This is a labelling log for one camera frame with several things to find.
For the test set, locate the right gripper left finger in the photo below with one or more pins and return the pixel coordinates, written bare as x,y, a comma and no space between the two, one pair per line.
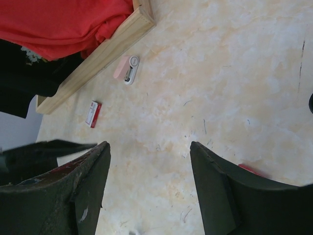
61,196

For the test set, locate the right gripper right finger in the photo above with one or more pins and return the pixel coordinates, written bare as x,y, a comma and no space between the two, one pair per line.
235,201

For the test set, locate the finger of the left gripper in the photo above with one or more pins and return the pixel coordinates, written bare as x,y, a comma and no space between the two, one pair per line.
31,154

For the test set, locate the right red staple box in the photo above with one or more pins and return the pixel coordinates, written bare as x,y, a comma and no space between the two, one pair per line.
253,170

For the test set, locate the red staple box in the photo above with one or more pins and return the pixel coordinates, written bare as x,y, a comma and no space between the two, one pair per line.
93,114
253,170

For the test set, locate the left red staple box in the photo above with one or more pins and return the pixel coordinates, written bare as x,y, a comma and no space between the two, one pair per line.
93,114

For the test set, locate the black hanging garment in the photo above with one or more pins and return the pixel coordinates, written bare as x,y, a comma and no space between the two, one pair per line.
22,77

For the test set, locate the red hanging garment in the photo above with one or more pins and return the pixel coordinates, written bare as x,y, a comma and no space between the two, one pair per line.
55,29

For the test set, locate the wooden clothes rack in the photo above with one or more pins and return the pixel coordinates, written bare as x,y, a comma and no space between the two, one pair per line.
136,26

